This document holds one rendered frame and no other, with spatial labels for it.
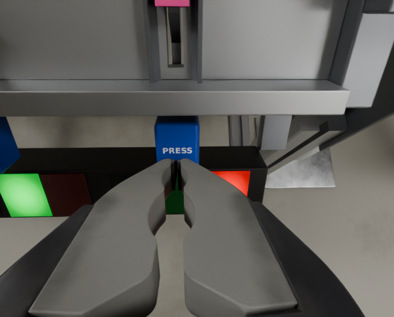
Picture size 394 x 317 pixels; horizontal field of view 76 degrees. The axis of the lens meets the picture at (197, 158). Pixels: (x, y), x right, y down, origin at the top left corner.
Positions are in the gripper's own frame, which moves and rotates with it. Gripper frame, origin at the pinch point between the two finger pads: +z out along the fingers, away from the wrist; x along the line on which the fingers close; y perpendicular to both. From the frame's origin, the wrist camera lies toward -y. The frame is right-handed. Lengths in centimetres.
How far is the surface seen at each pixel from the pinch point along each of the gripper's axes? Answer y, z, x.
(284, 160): 9.3, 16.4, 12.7
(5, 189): 3.7, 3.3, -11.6
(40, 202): 5.0, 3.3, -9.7
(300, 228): 53, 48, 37
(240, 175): 2.9, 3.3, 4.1
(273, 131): 0.9, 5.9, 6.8
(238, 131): 15.1, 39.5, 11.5
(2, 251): 56, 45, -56
